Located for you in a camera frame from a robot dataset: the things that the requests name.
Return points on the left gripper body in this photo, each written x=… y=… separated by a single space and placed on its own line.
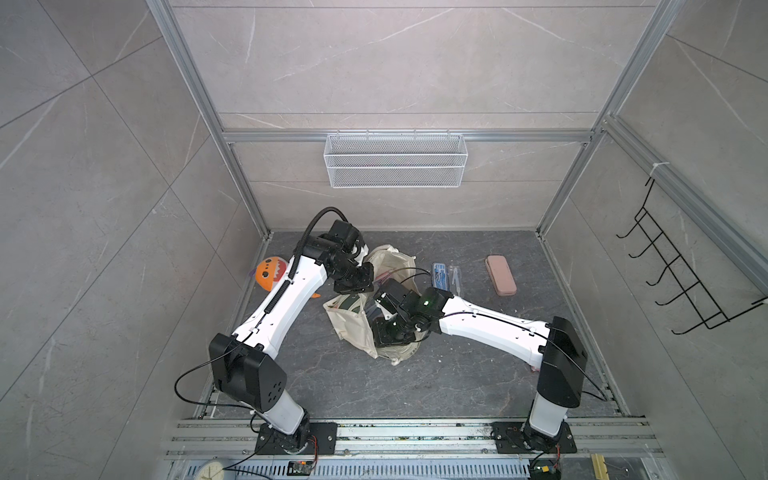
x=355 y=280

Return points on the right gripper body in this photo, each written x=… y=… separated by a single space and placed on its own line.
x=395 y=331

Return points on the floral canvas tote bag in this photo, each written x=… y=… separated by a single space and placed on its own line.
x=352 y=315

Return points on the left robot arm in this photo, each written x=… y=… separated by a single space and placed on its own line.
x=244 y=363

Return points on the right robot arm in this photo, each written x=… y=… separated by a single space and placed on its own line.
x=553 y=348

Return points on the orange shark plush toy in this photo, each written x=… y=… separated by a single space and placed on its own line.
x=269 y=271

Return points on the pink glasses case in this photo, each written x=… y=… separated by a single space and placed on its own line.
x=501 y=275

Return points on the white round clock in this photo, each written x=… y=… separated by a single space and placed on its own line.
x=211 y=470

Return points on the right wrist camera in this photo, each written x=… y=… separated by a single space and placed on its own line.
x=392 y=295

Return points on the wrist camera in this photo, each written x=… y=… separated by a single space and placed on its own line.
x=392 y=295
x=346 y=236

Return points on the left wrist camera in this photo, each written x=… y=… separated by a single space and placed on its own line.
x=346 y=236

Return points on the white wire mesh basket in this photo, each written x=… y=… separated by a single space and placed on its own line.
x=378 y=160

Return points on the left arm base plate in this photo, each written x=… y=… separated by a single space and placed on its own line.
x=309 y=438

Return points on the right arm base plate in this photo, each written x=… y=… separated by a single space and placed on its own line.
x=520 y=438

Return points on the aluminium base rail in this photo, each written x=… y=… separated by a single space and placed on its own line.
x=417 y=438

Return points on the black wire hook rack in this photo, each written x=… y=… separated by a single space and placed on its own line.
x=689 y=286

